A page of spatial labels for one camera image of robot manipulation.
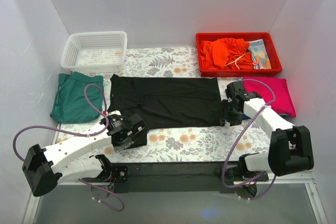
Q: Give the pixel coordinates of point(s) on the navy blue folded shirt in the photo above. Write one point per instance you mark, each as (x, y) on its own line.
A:
(245, 116)

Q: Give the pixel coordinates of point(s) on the red plastic bin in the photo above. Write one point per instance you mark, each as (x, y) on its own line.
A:
(276, 67)

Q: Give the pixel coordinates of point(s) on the black t shirt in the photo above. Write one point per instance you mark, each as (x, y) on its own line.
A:
(164, 103)

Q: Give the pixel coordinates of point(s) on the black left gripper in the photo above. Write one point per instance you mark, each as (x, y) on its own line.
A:
(137, 131)

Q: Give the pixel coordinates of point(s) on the white plastic basket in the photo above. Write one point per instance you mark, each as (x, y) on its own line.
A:
(95, 52)

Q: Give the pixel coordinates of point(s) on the teal green folded shirt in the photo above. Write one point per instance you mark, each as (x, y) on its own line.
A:
(70, 103)

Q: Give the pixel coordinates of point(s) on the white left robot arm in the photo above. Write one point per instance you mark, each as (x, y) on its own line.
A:
(47, 167)

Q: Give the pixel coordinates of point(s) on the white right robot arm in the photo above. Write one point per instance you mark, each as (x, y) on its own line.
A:
(290, 148)

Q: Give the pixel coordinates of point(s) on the floral patterned table mat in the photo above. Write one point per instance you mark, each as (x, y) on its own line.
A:
(189, 144)

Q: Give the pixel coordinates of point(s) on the patterned pastel cloth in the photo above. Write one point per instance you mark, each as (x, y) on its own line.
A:
(259, 54)

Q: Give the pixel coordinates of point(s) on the aluminium mounting rail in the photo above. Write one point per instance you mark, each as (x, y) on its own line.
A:
(181, 193)

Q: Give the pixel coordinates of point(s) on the orange crumpled shirt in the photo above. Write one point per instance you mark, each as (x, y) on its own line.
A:
(226, 54)

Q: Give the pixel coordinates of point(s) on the magenta folded shirt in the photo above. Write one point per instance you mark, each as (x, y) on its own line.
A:
(283, 104)

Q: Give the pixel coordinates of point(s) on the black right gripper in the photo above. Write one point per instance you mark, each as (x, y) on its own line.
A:
(230, 111)

